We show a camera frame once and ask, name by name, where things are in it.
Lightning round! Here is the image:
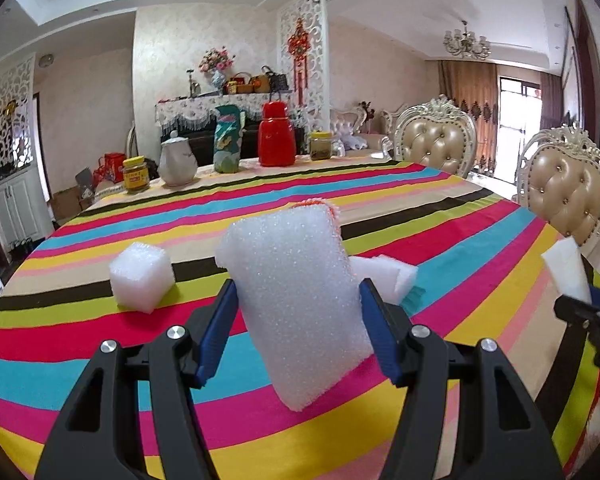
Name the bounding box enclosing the dark handbag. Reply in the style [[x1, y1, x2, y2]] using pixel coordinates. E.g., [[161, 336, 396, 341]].
[[260, 65, 289, 93]]

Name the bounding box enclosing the lace covered sideboard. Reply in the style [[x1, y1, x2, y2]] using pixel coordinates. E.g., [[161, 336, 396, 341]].
[[154, 91, 293, 161]]

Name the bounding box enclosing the beige tufted ornate chair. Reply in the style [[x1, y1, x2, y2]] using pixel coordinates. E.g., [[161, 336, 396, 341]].
[[392, 95, 478, 178], [516, 122, 600, 261]]

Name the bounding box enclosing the small white foam cube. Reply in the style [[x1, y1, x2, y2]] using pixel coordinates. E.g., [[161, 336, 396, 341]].
[[109, 241, 176, 315]]

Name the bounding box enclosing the red thermos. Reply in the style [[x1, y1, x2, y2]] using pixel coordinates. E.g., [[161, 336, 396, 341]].
[[257, 100, 297, 167]]

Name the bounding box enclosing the chandelier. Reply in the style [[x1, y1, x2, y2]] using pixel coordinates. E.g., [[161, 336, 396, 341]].
[[442, 20, 492, 60]]

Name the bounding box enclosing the white cabinet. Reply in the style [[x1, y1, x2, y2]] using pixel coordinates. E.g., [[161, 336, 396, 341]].
[[0, 165, 51, 256]]

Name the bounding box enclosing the white foam piece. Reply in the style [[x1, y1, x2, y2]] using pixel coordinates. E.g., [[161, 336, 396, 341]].
[[541, 237, 593, 306]]

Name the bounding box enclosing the brown patterned curtain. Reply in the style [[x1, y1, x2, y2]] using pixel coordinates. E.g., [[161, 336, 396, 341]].
[[437, 60, 501, 176]]

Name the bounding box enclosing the white ceramic teapot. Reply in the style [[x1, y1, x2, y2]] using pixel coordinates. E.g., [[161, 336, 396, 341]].
[[158, 130, 199, 187]]

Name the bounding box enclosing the cardboard box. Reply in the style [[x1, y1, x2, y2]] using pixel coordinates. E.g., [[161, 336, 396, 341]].
[[47, 187, 83, 221]]

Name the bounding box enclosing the folded white foam sheet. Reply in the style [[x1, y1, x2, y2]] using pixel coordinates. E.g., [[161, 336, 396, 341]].
[[349, 255, 420, 306]]

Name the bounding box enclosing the vase of pink flowers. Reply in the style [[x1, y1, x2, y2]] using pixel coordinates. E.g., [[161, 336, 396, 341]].
[[198, 46, 236, 93]]

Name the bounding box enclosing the glass jar yellow lid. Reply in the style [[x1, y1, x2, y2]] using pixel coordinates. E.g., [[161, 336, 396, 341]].
[[309, 131, 336, 161]]

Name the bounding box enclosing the striped colourful tablecloth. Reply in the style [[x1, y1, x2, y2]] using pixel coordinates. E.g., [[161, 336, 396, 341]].
[[0, 157, 600, 480]]

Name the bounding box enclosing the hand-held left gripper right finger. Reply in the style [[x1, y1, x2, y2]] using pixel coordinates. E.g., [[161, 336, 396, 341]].
[[358, 277, 566, 480]]

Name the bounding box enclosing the red gift box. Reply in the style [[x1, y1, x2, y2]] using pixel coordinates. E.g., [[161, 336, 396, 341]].
[[94, 152, 126, 184]]

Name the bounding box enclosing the yellow labelled jar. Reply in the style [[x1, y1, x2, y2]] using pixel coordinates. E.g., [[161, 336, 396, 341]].
[[122, 156, 151, 195]]

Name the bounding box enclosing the large white foam block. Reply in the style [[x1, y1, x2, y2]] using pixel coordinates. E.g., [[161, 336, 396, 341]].
[[215, 201, 376, 413]]

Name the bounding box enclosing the white ornate sofa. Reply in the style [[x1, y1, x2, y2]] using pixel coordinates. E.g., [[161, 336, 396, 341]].
[[329, 101, 396, 161]]

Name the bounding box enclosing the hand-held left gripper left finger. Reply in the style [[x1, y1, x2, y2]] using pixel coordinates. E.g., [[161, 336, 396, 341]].
[[34, 280, 239, 480]]

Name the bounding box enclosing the red knot wall hanging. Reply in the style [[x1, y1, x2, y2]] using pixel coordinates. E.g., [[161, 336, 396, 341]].
[[286, 17, 311, 106]]

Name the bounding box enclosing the white lattice screen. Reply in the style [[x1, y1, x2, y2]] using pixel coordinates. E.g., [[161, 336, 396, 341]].
[[277, 0, 331, 133]]

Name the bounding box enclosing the small orange foam net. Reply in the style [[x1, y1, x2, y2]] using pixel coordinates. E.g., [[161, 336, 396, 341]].
[[285, 200, 342, 241]]

